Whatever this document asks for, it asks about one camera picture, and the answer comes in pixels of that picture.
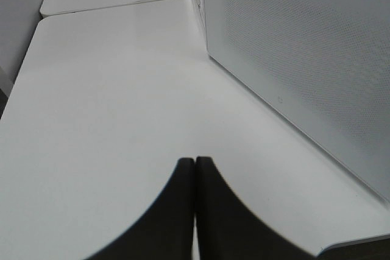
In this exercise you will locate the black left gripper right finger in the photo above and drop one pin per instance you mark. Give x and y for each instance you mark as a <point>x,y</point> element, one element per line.
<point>227,229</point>

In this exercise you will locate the white microwave door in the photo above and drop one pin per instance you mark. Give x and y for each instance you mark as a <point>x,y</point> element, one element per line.
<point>322,64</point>

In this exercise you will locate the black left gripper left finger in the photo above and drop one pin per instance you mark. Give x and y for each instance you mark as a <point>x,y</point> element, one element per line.
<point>165,230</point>

